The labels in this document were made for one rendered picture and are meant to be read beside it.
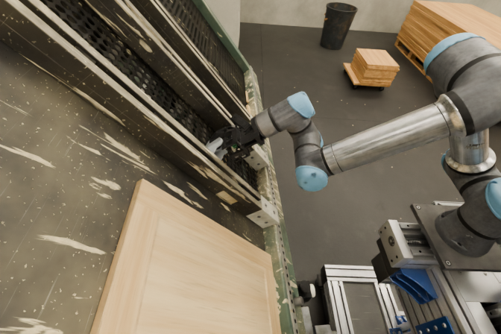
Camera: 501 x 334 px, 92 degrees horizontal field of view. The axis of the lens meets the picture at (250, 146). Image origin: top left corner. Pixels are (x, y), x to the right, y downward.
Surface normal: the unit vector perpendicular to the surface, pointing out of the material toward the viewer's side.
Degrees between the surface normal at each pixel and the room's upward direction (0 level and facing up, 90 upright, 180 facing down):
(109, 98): 90
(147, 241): 55
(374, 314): 0
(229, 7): 90
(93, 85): 90
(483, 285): 0
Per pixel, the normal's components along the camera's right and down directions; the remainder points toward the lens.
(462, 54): -0.75, -0.51
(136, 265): 0.85, -0.42
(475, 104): -0.47, -0.07
